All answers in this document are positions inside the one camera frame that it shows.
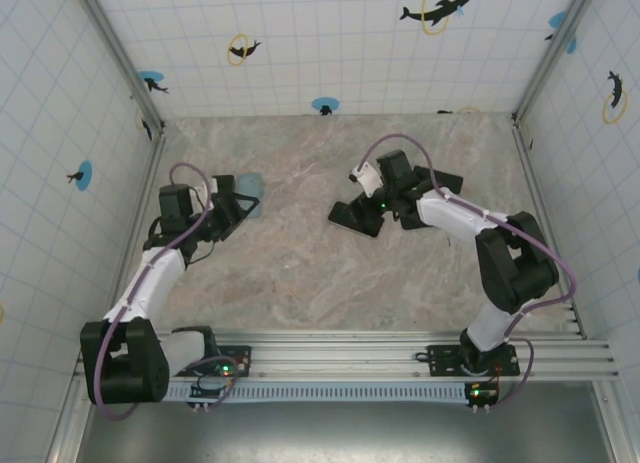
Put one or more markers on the grey metal panel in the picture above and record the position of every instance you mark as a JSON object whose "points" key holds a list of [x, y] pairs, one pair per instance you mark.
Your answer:
{"points": [[350, 433]]}

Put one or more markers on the black phone case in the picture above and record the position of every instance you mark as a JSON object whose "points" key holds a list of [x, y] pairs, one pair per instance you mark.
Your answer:
{"points": [[457, 184]]}

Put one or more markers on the aluminium corner post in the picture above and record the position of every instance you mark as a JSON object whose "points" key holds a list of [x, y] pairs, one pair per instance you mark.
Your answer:
{"points": [[120, 58], [555, 53]]}

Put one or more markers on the small black circuit board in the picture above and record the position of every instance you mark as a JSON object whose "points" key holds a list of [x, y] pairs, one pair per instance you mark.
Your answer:
{"points": [[482, 394], [210, 392]]}

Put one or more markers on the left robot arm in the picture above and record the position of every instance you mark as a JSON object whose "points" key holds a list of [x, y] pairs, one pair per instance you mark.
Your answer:
{"points": [[125, 363]]}

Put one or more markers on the black smartphone silver edge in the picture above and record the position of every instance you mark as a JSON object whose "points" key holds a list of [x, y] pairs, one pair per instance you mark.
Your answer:
{"points": [[340, 215]]}

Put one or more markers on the aluminium frame leg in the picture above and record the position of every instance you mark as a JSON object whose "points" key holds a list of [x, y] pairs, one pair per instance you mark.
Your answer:
{"points": [[612, 423], [70, 423]]}

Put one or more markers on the light blue phone case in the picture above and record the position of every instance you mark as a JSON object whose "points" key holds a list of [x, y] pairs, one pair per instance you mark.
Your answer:
{"points": [[250, 183]]}

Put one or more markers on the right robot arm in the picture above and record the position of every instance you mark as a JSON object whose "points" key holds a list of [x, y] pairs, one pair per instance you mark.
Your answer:
{"points": [[520, 273]]}

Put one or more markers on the black smartphone blue edge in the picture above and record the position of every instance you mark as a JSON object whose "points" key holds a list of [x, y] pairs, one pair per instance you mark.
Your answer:
{"points": [[447, 182]]}

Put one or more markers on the blue circle animal sticker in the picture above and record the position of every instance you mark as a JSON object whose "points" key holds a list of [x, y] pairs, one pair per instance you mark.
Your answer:
{"points": [[325, 103], [150, 77], [86, 175], [557, 19]]}

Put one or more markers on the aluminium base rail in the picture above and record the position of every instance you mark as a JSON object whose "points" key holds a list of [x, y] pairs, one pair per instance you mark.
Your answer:
{"points": [[340, 355]]}

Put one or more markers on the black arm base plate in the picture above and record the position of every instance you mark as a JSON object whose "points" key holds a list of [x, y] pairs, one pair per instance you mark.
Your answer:
{"points": [[245, 350], [442, 363]]}

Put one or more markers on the aluminium side rail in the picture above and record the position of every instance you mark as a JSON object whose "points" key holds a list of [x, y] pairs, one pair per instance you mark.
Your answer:
{"points": [[141, 208], [527, 158]]}

